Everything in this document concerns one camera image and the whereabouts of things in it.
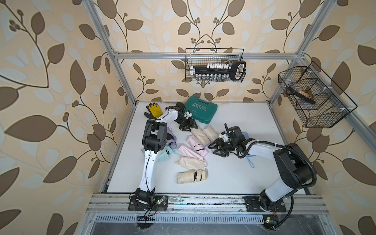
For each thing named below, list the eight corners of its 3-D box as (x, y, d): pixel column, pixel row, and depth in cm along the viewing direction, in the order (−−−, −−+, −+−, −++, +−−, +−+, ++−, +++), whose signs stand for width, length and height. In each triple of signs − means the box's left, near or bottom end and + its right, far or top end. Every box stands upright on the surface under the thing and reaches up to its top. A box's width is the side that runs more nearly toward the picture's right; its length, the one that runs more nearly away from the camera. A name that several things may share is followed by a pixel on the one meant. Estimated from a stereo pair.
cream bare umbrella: (178, 184, 81) (177, 183, 78) (177, 174, 85) (176, 172, 82) (208, 179, 83) (209, 177, 80) (206, 169, 87) (206, 167, 84)
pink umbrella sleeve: (178, 153, 94) (177, 150, 90) (182, 146, 96) (181, 143, 93) (200, 165, 89) (200, 162, 85) (204, 158, 91) (204, 155, 88)
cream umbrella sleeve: (177, 165, 89) (176, 162, 86) (179, 156, 93) (178, 154, 89) (203, 169, 87) (203, 167, 84) (204, 161, 91) (205, 158, 87)
